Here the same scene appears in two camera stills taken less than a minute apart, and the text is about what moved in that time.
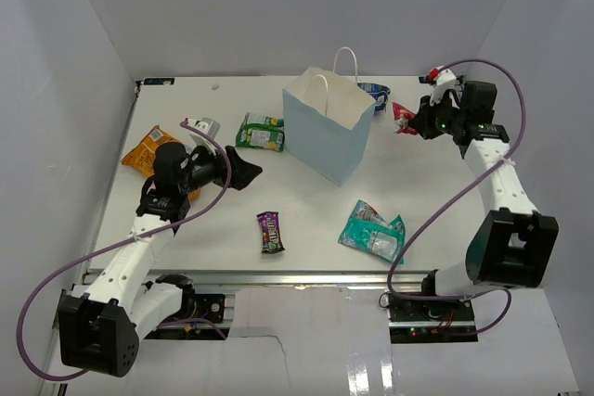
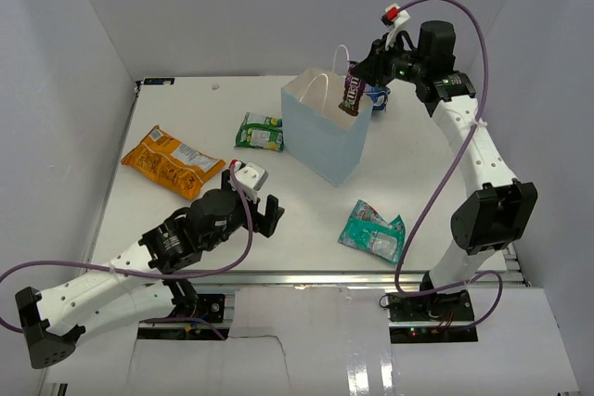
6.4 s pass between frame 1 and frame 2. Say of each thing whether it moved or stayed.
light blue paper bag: stayed
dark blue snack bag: stayed
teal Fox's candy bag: stayed
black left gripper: moved
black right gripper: moved
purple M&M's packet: moved
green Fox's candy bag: stayed
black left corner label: stayed
